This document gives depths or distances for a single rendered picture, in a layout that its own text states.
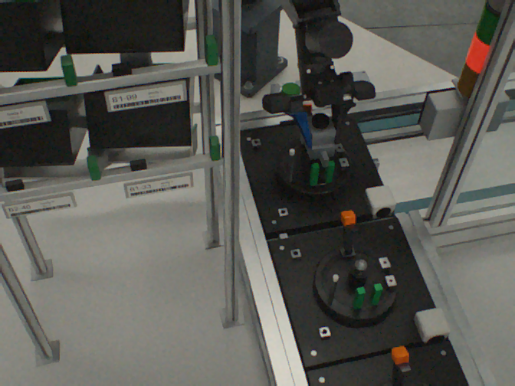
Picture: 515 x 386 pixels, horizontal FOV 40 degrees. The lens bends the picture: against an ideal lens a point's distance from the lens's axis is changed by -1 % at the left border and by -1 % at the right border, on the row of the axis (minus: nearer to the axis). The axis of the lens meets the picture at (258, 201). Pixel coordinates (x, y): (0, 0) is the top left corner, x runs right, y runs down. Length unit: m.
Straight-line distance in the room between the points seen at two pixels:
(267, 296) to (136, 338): 0.25
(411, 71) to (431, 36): 1.49
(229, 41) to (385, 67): 0.98
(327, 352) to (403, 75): 0.79
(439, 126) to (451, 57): 2.01
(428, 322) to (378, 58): 0.77
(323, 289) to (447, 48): 2.12
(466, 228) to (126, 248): 0.64
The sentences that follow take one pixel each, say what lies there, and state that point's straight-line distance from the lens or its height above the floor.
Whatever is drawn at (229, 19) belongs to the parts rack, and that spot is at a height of 1.53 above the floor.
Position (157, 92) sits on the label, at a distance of 0.78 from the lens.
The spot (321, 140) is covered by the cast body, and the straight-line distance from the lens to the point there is 1.22.
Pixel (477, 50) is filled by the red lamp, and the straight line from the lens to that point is 1.04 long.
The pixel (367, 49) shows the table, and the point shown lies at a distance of 1.75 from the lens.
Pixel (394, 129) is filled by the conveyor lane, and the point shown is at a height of 0.94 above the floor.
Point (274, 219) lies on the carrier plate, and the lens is 1.25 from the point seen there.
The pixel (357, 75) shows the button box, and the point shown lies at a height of 0.96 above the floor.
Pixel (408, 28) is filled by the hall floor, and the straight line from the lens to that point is 3.21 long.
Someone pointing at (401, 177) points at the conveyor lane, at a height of 0.92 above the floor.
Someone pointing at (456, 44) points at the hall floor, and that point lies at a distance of 3.19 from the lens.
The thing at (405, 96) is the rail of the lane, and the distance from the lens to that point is 1.51.
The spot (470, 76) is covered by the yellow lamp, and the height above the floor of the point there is 1.30.
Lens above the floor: 2.00
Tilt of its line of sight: 54 degrees down
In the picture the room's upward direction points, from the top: 3 degrees clockwise
